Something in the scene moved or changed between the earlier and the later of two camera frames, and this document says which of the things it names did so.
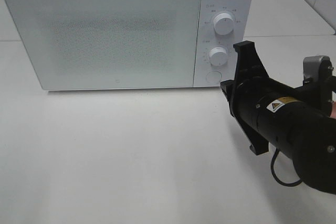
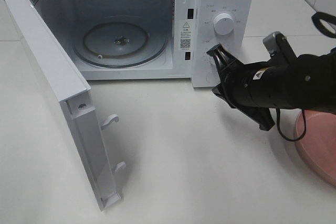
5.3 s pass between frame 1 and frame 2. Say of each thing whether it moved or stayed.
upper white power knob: stayed
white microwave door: moved
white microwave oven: stayed
